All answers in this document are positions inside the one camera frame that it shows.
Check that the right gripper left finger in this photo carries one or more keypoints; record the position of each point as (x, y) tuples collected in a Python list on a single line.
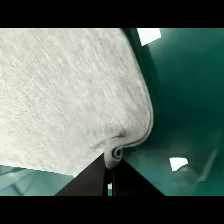
[(89, 183)]

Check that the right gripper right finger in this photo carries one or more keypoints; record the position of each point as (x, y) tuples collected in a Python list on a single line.
[(133, 183)]

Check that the grey garment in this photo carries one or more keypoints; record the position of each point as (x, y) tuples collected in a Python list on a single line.
[(66, 96)]

